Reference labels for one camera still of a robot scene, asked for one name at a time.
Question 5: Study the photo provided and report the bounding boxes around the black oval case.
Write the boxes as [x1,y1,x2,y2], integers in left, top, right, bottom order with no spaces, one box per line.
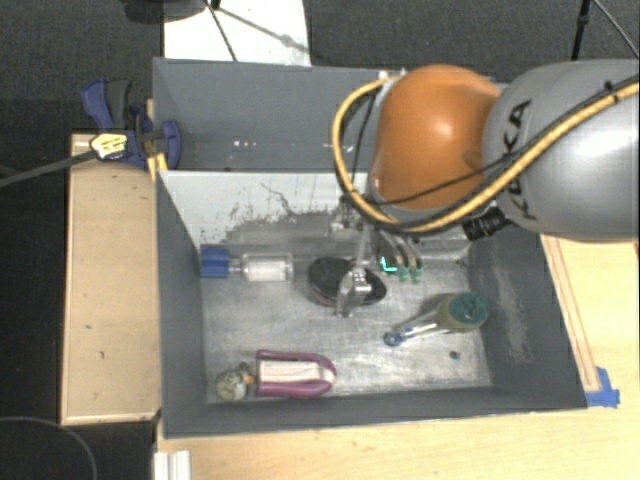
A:
[306,256,389,309]

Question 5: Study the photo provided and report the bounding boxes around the clear bottle with blue cap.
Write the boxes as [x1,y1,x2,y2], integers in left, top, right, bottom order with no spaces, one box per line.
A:
[199,244,296,284]

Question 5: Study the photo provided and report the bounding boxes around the purple and white U-shaped lock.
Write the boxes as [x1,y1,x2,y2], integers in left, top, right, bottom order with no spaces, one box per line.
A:
[254,349,338,400]

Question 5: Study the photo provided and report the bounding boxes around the black cylinder on white bracket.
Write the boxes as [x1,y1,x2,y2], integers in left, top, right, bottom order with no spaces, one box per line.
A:
[460,206,513,242]

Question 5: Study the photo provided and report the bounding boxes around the green-headed dish brush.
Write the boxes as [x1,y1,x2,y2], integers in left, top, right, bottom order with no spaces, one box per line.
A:
[383,291,492,348]

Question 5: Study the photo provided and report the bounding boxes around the small grey round toy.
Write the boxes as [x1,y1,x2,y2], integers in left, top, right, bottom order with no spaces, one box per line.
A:
[214,362,257,402]

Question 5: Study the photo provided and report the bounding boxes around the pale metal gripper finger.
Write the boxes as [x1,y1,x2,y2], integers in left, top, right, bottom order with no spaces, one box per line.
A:
[351,268,375,298]
[334,272,355,319]

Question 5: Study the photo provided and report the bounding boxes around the grey metal bin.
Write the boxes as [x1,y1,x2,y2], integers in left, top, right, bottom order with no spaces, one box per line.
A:
[151,56,589,440]

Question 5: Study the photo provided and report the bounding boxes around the pale wood flat board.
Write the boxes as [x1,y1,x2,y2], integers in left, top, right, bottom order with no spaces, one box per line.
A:
[59,132,164,427]

